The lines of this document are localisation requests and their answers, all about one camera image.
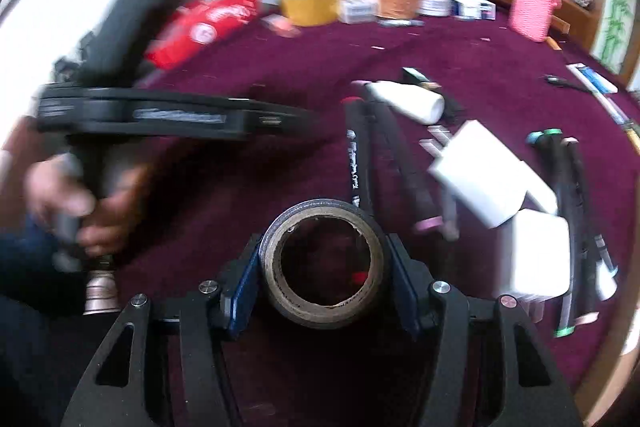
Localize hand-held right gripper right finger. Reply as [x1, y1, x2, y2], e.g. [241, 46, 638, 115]
[386, 233, 583, 427]

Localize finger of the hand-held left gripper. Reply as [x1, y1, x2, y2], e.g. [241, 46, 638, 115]
[250, 99, 321, 142]

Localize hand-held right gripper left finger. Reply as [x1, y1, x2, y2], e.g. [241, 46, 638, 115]
[60, 234, 263, 427]

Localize brown tape roll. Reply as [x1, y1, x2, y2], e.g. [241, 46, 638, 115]
[259, 199, 388, 330]

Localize black marker red cap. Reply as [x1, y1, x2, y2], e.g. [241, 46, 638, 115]
[342, 96, 377, 214]

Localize black marker pink cap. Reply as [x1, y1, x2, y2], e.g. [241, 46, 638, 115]
[364, 83, 447, 234]

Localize white bottle orange cap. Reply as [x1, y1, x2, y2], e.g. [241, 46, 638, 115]
[367, 80, 446, 126]

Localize white power adapter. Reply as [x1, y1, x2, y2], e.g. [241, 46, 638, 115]
[496, 209, 572, 324]
[420, 119, 559, 230]

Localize black gold tube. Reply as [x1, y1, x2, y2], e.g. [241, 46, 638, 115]
[402, 67, 443, 90]

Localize black marker teal cap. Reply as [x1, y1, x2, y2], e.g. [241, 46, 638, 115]
[526, 131, 576, 339]

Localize person's left forearm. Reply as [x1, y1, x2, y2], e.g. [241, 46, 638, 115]
[0, 114, 38, 228]

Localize person's left hand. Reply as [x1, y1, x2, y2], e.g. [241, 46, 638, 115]
[25, 154, 149, 258]

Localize small pink white packet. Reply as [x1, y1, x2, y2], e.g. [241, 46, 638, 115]
[262, 14, 302, 38]

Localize yellow box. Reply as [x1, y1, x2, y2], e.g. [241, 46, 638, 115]
[280, 0, 346, 26]

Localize red box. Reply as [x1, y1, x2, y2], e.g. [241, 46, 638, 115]
[145, 0, 263, 70]

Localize person's dark blue pants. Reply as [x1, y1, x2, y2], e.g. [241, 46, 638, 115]
[0, 227, 121, 427]

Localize small blue white box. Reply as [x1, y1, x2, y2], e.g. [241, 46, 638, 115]
[452, 0, 497, 22]

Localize thin black pen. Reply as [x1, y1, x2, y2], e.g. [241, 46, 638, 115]
[544, 74, 597, 96]

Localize pink woven basket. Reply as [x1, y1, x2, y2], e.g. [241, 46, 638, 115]
[509, 0, 562, 42]

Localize yellow flat stick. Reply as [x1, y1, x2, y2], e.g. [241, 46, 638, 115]
[621, 119, 640, 154]

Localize long white strip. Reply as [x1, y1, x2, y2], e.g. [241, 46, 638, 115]
[595, 91, 633, 128]

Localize wooden sideboard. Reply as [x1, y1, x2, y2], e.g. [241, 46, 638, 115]
[487, 0, 602, 51]

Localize bamboo wall print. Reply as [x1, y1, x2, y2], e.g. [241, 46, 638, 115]
[591, 0, 637, 75]

